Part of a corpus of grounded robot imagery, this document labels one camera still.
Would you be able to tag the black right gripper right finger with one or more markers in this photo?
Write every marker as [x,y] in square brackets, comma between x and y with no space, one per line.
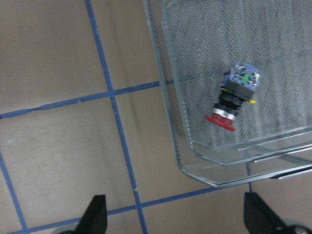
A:
[259,218]

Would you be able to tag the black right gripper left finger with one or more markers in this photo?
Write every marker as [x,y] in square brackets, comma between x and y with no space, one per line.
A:
[94,220]

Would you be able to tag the red emergency stop button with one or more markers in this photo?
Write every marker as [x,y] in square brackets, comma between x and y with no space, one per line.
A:
[238,86]

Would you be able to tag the wire mesh shelf basket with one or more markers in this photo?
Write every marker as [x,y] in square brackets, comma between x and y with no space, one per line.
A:
[196,42]

